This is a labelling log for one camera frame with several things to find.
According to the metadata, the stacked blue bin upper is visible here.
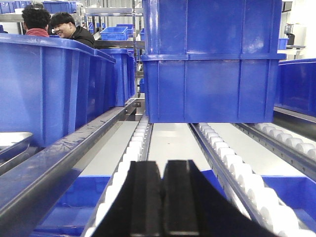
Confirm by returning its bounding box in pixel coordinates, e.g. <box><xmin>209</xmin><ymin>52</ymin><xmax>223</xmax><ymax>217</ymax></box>
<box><xmin>142</xmin><ymin>0</ymin><xmax>282</xmax><ymax>56</ymax></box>

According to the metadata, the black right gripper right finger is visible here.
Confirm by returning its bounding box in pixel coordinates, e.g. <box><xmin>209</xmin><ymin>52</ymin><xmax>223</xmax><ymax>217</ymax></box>
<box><xmin>162</xmin><ymin>160</ymin><xmax>273</xmax><ymax>237</ymax></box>

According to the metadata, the white roller track left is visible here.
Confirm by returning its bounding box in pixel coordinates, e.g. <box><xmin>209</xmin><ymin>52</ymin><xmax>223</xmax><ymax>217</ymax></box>
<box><xmin>81</xmin><ymin>115</ymin><xmax>153</xmax><ymax>237</ymax></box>

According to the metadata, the stacked blue bin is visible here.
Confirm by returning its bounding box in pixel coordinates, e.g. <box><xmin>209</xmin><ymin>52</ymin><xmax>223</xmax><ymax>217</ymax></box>
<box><xmin>142</xmin><ymin>0</ymin><xmax>282</xmax><ymax>56</ymax></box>
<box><xmin>142</xmin><ymin>53</ymin><xmax>285</xmax><ymax>123</ymax></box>

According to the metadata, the small blue background bin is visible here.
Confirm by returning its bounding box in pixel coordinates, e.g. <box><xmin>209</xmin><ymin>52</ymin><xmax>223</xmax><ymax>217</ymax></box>
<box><xmin>100</xmin><ymin>27</ymin><xmax>128</xmax><ymax>40</ymax></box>

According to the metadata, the person in red hoodie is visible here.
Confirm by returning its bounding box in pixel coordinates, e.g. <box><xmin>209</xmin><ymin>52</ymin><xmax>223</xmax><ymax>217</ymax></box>
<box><xmin>22</xmin><ymin>5</ymin><xmax>51</xmax><ymax>37</ymax></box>

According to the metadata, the blue bin shelf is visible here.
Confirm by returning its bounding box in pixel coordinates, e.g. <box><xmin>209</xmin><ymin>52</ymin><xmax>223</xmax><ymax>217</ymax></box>
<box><xmin>262</xmin><ymin>175</ymin><xmax>316</xmax><ymax>231</ymax></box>
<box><xmin>30</xmin><ymin>175</ymin><xmax>110</xmax><ymax>237</ymax></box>

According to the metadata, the stacked blue bin lower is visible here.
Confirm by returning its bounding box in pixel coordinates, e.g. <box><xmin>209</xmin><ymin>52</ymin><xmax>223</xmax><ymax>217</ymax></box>
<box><xmin>142</xmin><ymin>53</ymin><xmax>285</xmax><ymax>123</ymax></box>

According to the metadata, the blue bin lower shelf right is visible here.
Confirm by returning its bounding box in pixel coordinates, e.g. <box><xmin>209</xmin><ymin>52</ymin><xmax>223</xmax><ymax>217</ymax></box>
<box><xmin>262</xmin><ymin>175</ymin><xmax>316</xmax><ymax>231</ymax></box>

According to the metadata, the white roller track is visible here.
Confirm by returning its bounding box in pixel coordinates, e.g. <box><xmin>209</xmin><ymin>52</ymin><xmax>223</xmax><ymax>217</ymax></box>
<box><xmin>233</xmin><ymin>123</ymin><xmax>316</xmax><ymax>180</ymax></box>
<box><xmin>81</xmin><ymin>115</ymin><xmax>153</xmax><ymax>237</ymax></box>
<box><xmin>189</xmin><ymin>124</ymin><xmax>316</xmax><ymax>237</ymax></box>

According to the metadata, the metal background shelving rack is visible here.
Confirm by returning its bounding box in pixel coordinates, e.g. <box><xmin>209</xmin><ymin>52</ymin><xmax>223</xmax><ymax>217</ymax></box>
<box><xmin>84</xmin><ymin>0</ymin><xmax>145</xmax><ymax>100</ymax></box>

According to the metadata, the blue bin lower shelf left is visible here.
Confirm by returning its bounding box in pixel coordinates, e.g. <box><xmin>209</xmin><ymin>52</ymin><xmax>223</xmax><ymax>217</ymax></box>
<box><xmin>30</xmin><ymin>175</ymin><xmax>110</xmax><ymax>237</ymax></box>

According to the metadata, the white roller track right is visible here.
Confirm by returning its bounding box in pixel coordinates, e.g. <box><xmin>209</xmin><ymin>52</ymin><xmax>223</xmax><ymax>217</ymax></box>
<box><xmin>233</xmin><ymin>123</ymin><xmax>316</xmax><ymax>180</ymax></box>

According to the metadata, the white roller track middle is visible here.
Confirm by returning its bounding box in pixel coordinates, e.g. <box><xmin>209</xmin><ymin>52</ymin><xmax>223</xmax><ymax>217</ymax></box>
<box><xmin>189</xmin><ymin>124</ymin><xmax>316</xmax><ymax>237</ymax></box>

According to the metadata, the silver metal tray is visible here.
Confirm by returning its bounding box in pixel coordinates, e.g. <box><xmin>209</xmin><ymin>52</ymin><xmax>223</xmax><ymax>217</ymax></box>
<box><xmin>0</xmin><ymin>132</ymin><xmax>33</xmax><ymax>161</ymax></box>

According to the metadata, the large blue bin left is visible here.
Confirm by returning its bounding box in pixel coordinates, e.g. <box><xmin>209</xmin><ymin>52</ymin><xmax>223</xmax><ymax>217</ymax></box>
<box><xmin>0</xmin><ymin>33</ymin><xmax>116</xmax><ymax>147</ymax></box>

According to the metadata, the person in black jacket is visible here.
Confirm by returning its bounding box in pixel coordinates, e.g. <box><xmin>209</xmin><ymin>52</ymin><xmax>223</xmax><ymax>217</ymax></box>
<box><xmin>50</xmin><ymin>12</ymin><xmax>95</xmax><ymax>48</ymax></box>

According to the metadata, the steel shelf divider rail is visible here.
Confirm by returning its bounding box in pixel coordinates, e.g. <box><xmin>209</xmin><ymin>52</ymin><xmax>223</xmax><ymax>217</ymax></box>
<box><xmin>0</xmin><ymin>98</ymin><xmax>144</xmax><ymax>237</ymax></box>

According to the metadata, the blue bin far right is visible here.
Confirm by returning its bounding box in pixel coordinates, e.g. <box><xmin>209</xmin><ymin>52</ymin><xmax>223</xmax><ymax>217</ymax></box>
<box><xmin>275</xmin><ymin>58</ymin><xmax>316</xmax><ymax>117</ymax></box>

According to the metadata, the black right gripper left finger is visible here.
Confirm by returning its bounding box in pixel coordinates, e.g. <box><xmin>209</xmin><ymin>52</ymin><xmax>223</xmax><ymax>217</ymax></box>
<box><xmin>92</xmin><ymin>161</ymin><xmax>162</xmax><ymax>237</ymax></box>

